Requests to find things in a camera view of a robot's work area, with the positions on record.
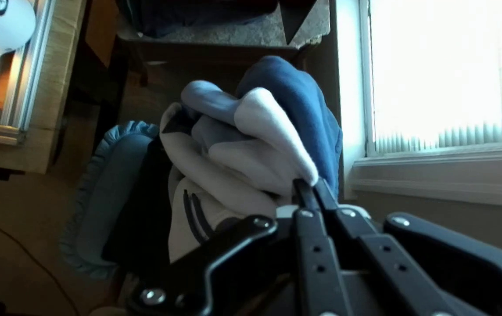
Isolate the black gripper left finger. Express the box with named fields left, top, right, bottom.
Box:
left=125, top=177, right=354, bottom=316

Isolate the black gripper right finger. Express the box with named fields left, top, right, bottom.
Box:
left=315, top=177, right=502, bottom=316

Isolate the white blue navy hoodie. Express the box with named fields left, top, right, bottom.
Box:
left=101, top=54, right=347, bottom=277

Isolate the blue ruffled seat cushion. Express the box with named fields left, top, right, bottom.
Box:
left=57, top=119, right=171, bottom=281

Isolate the bright window with blinds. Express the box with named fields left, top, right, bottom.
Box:
left=345, top=0, right=502, bottom=211

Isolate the thin floor cable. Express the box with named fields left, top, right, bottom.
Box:
left=0, top=209, right=83, bottom=316

